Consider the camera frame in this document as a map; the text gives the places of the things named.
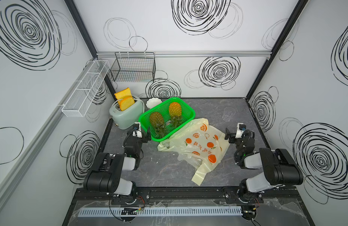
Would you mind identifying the rear toast slice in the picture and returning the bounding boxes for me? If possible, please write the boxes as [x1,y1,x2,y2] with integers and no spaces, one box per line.
[114,88,132,100]

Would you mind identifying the black wire wall basket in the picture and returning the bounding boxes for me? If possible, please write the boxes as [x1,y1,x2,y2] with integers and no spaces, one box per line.
[110,52,156,82]

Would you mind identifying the green-brown pineapple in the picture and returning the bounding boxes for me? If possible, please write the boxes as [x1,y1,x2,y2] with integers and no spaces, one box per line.
[149,112,168,138]

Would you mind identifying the mint green toaster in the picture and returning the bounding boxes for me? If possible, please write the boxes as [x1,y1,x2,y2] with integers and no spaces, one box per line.
[109,95,145,130]

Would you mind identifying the toast slice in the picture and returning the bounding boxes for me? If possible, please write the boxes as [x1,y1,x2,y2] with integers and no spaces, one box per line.
[119,97,135,111]
[114,88,132,100]

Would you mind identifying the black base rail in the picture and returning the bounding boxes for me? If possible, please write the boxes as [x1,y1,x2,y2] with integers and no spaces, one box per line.
[75,186,299,204]

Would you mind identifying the yellow-orange pineapple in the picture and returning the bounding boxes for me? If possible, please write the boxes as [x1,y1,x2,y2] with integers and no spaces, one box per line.
[169,102,182,128]

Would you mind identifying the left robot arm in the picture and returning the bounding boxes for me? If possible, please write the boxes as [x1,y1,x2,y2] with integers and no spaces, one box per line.
[83,127,151,203]

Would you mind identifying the white mesh wall shelf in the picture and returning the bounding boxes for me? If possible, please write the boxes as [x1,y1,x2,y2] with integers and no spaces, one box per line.
[62,60,110,117]

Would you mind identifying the white slotted cable duct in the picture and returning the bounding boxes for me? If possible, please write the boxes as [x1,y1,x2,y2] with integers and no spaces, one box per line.
[78,206,243,218]

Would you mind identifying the green plastic basket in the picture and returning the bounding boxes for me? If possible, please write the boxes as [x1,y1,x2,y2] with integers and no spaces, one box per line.
[138,97,196,142]

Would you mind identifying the yellow printed plastic bag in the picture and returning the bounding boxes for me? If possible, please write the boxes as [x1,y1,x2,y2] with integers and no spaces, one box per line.
[158,118,229,185]

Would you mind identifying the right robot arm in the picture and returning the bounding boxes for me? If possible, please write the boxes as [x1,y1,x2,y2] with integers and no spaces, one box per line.
[224,123,304,203]

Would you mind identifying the white scalloped dish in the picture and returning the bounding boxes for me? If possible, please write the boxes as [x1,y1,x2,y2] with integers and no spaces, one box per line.
[146,98,162,109]

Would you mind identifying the front toast slice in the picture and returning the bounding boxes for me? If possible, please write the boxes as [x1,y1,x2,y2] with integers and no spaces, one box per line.
[119,97,135,111]

